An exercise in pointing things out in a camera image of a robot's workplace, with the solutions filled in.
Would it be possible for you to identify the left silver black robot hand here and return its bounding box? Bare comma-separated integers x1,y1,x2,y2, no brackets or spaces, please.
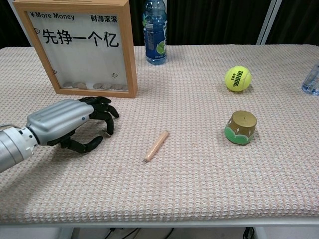
26,96,120,154

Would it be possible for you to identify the short wooden pencil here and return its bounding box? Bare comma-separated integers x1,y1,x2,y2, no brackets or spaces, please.
144,130,170,163

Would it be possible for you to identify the black pleated curtain panel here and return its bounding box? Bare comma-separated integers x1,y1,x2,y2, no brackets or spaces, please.
265,0,319,45
128,0,147,47
0,0,34,48
164,0,274,46

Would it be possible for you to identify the blue drink bottle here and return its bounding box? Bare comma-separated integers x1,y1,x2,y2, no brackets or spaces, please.
142,0,168,66

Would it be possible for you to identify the beige woven tablecloth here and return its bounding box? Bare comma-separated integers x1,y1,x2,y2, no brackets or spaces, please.
0,44,319,225

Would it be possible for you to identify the gold green upturned cup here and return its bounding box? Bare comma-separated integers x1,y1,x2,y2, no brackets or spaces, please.
224,110,258,145

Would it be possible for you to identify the yellow tennis ball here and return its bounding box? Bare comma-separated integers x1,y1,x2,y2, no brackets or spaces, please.
225,65,253,92

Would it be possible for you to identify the clear water bottle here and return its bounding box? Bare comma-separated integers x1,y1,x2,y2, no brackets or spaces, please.
301,64,319,97

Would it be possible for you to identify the wooden framed coin bank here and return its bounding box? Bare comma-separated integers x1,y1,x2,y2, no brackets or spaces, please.
12,0,139,99

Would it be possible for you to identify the white table frame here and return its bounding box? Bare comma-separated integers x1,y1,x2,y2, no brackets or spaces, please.
0,217,319,239

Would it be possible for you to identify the white partition frame post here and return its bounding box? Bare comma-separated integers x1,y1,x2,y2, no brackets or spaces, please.
256,0,285,45

